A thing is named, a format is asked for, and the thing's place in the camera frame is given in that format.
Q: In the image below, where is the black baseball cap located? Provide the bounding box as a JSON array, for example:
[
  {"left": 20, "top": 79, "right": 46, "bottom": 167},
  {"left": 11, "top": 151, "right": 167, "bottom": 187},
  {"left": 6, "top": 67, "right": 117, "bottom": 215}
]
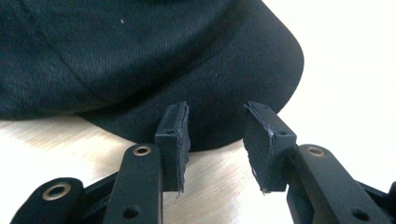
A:
[{"left": 0, "top": 0, "right": 305, "bottom": 153}]

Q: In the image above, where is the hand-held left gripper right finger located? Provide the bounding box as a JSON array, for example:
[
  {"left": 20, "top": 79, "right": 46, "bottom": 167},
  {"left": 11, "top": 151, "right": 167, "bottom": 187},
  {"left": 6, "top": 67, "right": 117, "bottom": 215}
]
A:
[{"left": 242, "top": 101, "right": 394, "bottom": 224}]

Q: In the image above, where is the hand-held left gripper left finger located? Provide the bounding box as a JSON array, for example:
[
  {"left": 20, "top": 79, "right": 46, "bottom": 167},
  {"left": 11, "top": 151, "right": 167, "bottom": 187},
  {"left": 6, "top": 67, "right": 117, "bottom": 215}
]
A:
[{"left": 103, "top": 100, "right": 191, "bottom": 224}]

